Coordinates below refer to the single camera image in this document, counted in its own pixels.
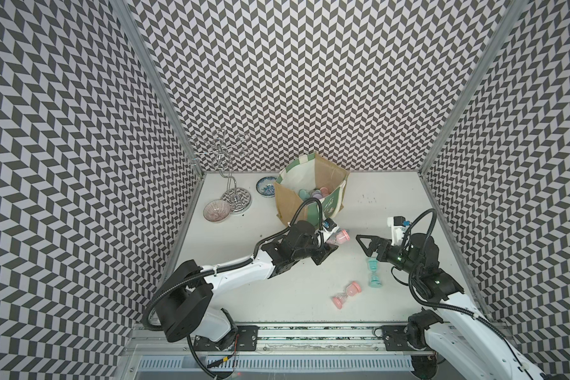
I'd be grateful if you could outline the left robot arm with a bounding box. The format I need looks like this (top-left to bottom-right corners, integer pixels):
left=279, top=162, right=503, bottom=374
left=142, top=210, right=339, bottom=350

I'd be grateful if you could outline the metal base rail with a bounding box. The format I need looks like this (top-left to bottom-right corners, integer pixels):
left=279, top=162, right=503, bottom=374
left=123, top=322, right=523, bottom=356

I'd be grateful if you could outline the pink hourglass front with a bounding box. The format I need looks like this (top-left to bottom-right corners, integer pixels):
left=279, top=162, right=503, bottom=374
left=332, top=281, right=362, bottom=310

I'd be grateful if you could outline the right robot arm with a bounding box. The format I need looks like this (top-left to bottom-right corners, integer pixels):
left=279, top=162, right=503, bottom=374
left=356, top=208, right=549, bottom=379

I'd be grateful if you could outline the silver wire stand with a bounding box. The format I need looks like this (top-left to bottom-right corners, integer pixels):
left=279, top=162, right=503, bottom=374
left=192, top=128, right=252, bottom=215

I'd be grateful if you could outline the pink glass bowl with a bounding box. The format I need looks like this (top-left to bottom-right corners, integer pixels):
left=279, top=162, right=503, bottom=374
left=203, top=199, right=231, bottom=223

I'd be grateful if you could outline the green canvas Christmas bag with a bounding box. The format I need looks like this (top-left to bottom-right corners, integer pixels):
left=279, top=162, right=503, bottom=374
left=274, top=153, right=349, bottom=226

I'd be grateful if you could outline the green hourglass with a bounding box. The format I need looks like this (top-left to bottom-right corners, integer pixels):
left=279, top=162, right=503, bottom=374
left=298, top=187, right=331, bottom=200
left=367, top=257, right=383, bottom=288

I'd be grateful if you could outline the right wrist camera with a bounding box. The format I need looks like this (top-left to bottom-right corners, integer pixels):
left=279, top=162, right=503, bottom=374
left=387, top=215, right=411, bottom=245

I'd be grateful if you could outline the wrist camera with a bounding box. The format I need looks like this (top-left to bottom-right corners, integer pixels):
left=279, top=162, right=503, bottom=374
left=387, top=215, right=411, bottom=245
left=321, top=218, right=338, bottom=234

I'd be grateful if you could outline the pink hourglass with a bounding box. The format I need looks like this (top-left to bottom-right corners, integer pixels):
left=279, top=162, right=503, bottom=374
left=332, top=281, right=362, bottom=310
left=326, top=229, right=351, bottom=245

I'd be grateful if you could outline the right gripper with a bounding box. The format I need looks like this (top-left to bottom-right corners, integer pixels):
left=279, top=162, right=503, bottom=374
left=355, top=235, right=422, bottom=277

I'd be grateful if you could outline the blue white ceramic bowl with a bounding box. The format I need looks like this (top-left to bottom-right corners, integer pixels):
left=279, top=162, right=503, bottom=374
left=256, top=176, right=277, bottom=198

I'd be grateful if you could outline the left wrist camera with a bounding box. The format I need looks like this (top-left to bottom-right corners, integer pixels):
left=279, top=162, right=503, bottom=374
left=321, top=218, right=338, bottom=234

